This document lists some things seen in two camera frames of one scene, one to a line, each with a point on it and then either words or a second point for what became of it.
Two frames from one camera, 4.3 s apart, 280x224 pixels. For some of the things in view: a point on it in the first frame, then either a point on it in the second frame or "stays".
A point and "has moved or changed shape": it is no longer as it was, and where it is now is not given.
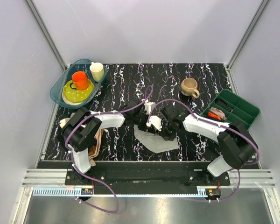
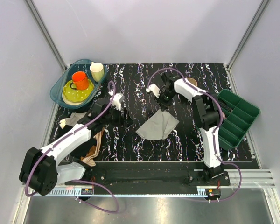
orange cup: (80, 81) stays
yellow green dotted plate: (76, 96) stays
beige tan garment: (93, 150) stays
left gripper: (143, 128) -> (126, 121)
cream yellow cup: (97, 70) stays
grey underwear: (154, 142) has moved or changed shape
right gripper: (165, 136) -> (163, 104)
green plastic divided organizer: (243, 111) stays
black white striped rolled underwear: (224, 106) stays
